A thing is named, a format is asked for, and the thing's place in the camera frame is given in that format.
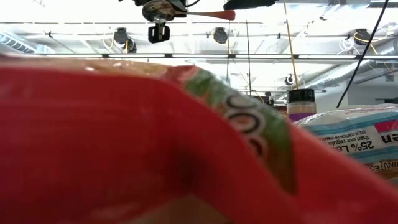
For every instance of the blue white ramen packet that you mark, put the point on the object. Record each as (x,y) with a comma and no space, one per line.
(357,137)

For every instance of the long ceiling light bar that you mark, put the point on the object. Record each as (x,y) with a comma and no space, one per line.
(199,56)

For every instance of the grey ceiling duct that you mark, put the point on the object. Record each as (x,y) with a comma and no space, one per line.
(351,71)

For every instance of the black-lid spice jar purple label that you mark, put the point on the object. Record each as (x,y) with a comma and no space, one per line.
(301,109)

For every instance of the orange-red ramen packet green stripe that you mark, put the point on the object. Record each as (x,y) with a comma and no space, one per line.
(93,140)

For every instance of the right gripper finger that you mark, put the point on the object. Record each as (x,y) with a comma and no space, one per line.
(248,3)

